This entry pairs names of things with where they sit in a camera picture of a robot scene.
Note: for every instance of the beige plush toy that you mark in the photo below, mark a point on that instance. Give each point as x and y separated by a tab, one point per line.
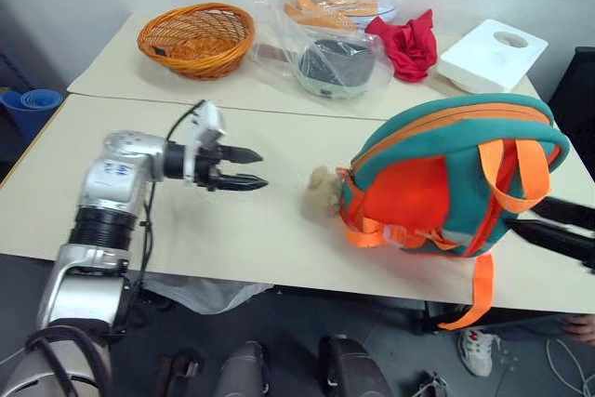
318	194

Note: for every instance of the brown flat strip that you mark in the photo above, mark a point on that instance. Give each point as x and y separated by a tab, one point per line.
272	52

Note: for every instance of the black rounded shape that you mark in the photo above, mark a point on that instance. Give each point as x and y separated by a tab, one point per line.
353	366

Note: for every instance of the brown rounded shape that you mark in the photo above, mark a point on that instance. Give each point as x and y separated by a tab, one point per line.
179	371

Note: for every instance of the person leg in jeans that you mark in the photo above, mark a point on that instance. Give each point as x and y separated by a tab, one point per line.
525	333

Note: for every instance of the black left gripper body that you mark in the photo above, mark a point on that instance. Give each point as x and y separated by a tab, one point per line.
209	173

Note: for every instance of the white foam box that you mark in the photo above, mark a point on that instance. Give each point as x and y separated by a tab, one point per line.
488	57

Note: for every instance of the orange wicker basket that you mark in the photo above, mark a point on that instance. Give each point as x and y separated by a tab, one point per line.
195	63

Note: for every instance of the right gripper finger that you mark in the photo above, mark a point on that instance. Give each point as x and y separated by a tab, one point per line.
558	239
569	215

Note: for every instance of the black mesh chair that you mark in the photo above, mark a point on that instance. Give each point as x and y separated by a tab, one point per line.
578	104

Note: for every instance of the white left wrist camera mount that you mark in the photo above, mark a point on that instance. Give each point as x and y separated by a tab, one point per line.
211	125

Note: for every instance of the grey rounded shape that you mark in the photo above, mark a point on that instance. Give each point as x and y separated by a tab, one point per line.
241	369

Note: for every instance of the round grey black device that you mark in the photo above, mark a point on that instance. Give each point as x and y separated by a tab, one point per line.
334	67

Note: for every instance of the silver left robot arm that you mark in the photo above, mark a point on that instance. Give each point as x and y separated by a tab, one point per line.
107	178

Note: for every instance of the person bare hand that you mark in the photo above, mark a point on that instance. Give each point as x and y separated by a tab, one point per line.
582	328

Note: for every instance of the white sneaker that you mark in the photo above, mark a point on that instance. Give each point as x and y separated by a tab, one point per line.
476	353

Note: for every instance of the orange and white fabric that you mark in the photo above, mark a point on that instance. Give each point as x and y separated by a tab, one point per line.
325	16

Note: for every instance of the red cloth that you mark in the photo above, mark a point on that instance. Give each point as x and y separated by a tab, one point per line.
409	50

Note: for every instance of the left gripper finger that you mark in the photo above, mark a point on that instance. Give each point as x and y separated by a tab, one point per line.
244	182
241	155

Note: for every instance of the white plastic bag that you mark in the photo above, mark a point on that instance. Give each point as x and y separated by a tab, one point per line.
204	295

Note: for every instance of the clear glass bowl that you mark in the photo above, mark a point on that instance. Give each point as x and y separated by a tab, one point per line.
388	9

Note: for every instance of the orange and teal backpack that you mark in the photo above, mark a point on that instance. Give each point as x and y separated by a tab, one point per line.
418	192

